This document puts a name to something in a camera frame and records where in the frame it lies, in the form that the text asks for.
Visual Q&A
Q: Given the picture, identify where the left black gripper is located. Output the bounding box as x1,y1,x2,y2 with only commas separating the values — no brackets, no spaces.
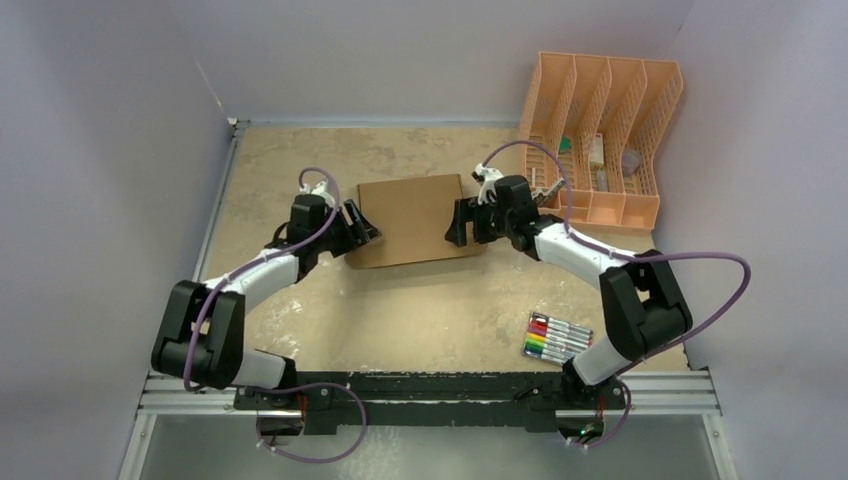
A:
312,200,380,257

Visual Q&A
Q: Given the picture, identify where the brown cardboard box sheet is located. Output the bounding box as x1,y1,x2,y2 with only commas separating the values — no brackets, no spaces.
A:
344,174,487,270

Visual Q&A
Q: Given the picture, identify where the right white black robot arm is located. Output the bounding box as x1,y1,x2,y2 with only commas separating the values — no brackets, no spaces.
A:
445,167,693,407

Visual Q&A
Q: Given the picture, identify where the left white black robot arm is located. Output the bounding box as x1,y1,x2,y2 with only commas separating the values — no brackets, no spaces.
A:
151,194,382,409

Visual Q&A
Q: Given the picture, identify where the white paper box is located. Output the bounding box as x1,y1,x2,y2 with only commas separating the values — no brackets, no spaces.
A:
588,133,604,168

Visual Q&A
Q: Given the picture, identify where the black white striped item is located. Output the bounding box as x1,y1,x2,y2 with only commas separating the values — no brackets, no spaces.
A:
532,178,567,207

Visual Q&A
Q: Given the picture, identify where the green small object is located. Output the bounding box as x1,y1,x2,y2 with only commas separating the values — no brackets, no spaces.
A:
558,136,573,153

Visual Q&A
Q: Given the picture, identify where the pack of coloured markers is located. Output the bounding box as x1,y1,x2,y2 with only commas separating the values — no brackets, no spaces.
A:
522,312,594,366

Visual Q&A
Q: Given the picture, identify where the orange plastic file organizer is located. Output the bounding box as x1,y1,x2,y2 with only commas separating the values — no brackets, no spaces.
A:
519,52,684,234

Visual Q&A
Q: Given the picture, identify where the clear plastic cup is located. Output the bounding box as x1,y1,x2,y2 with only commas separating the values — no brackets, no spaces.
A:
620,147,643,176

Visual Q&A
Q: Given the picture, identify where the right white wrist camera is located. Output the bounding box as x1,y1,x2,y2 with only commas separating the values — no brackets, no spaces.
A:
472,163,504,205

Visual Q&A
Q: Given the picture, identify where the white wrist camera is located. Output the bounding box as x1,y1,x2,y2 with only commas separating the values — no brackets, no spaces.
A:
472,163,504,205
308,181,337,207

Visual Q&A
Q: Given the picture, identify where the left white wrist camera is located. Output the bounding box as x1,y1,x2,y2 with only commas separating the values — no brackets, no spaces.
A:
308,181,337,207

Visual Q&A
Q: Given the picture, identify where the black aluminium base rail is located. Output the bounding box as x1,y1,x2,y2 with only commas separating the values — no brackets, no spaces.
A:
138,371,721,435

